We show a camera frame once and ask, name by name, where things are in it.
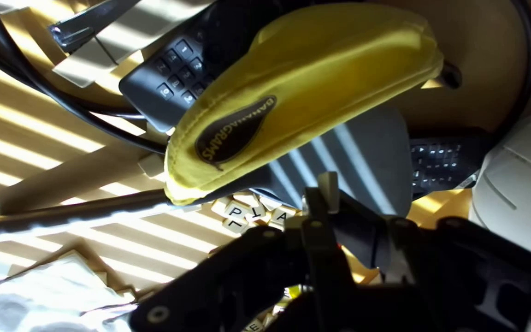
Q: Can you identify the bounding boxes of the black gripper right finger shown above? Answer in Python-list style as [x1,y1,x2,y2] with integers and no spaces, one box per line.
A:
[337,207,418,277]

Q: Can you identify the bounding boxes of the letter tile P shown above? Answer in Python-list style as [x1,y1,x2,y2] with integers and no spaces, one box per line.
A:
[224,203,248,222]

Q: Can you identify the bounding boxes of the metal tongs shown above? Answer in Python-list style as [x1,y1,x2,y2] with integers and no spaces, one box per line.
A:
[47,0,140,54]

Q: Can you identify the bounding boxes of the white napkin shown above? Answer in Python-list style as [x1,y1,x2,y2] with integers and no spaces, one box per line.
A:
[0,246,134,332]

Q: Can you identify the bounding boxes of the yellow banana purse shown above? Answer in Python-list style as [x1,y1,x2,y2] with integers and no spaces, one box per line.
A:
[164,2,444,207]

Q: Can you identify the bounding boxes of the white plastic bowl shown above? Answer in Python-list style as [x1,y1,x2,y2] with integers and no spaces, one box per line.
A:
[470,115,531,251]

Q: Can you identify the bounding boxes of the black cable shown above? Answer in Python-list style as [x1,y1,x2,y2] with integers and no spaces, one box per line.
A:
[0,0,175,155]

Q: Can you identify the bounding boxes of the black remote control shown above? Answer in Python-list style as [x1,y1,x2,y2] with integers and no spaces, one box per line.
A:
[117,11,267,135]

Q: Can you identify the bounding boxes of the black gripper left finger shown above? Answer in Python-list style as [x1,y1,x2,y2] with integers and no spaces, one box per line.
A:
[300,172,352,332]

